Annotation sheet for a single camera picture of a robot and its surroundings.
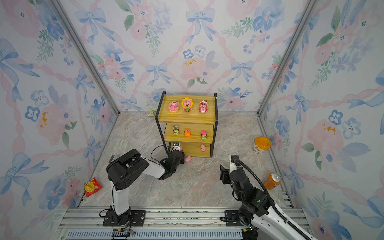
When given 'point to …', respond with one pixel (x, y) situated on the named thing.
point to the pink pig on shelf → (203, 148)
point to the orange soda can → (273, 180)
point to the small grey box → (111, 158)
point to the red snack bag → (92, 187)
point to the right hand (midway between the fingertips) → (226, 165)
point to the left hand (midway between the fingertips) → (182, 149)
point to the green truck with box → (176, 130)
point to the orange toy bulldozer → (187, 132)
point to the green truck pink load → (204, 135)
